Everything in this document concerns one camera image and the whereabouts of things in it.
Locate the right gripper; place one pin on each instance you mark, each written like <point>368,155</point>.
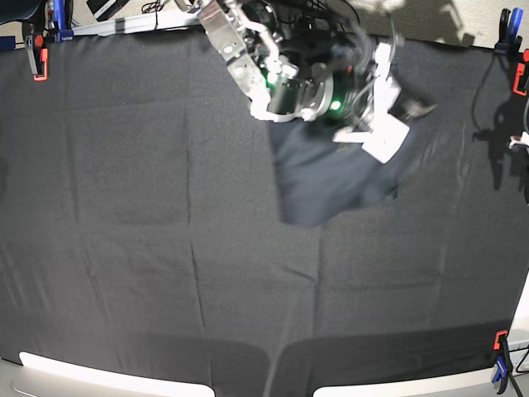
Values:
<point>385,132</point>

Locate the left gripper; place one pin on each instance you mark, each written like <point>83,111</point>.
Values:
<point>521,141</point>

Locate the dark grey t-shirt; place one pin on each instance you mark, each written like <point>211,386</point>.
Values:
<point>317,178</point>

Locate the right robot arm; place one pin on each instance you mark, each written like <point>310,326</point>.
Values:
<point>319,65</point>

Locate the red clamp far right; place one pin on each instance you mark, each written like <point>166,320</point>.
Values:
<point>520,82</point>

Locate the blue clamp far right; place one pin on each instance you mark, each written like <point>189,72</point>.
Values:
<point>509,42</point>

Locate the red blue clamp near right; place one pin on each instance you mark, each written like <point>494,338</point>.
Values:
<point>504,368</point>

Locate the black table cloth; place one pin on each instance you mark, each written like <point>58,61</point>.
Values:
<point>140,228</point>

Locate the blue clamp far left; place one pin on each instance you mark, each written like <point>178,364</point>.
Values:
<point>60,16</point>

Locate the red black clamp far left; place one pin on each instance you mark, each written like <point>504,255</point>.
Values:
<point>34,44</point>

